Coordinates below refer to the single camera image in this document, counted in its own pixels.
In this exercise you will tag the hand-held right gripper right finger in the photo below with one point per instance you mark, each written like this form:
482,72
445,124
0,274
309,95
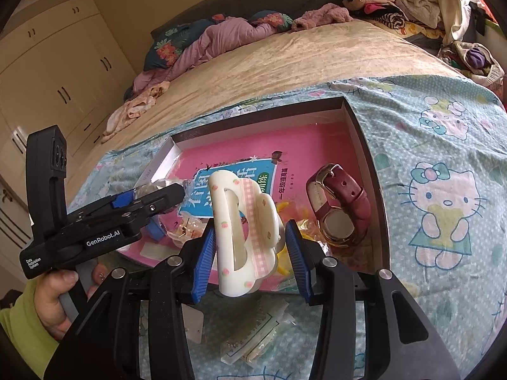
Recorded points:
299,261

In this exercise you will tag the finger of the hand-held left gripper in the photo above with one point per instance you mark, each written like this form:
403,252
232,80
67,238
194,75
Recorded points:
99,206
158,204

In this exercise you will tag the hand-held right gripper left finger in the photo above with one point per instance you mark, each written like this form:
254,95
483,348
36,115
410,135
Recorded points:
204,261

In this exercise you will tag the blue hair clip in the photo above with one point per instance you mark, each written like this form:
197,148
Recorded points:
155,232

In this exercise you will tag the clear packet gold earrings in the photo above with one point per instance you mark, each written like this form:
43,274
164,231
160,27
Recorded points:
186,225

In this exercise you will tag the cream hair claw clip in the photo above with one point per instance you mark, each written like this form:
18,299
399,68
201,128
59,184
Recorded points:
225,213

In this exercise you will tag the shallow cardboard box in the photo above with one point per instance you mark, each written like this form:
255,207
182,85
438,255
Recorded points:
368,190

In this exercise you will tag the person's left forearm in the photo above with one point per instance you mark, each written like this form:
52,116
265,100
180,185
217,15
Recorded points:
19,316

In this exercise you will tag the person's left hand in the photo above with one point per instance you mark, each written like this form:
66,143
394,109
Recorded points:
51,304

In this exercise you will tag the white card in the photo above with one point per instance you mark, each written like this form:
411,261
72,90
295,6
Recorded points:
194,324

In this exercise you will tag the labelled clear plastic packet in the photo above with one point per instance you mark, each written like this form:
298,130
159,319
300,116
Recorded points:
253,332

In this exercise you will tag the pink book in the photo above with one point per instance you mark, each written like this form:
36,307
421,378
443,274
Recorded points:
237,146

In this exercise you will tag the pink and cream clothes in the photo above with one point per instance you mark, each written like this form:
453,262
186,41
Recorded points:
134,107

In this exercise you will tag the cartoon cat print quilt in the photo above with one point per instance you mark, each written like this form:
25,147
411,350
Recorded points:
435,245

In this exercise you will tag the cream wardrobe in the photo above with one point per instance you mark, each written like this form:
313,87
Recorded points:
59,67

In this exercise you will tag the dark floral pillow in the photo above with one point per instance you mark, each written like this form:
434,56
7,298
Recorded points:
273,19
166,47

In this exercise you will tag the purple quilt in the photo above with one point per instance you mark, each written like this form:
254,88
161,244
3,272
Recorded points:
222,35

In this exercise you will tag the beige bedspread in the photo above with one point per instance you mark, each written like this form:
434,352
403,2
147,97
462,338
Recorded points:
277,67

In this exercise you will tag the pink fuzzy garment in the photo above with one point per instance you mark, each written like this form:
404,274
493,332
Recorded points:
321,16

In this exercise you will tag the basket of clothes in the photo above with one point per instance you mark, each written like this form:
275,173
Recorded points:
475,59

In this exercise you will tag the pile of mixed clothes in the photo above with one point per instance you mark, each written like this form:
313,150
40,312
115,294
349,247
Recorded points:
396,0

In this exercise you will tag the black garment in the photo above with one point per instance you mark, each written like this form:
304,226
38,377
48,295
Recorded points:
477,18

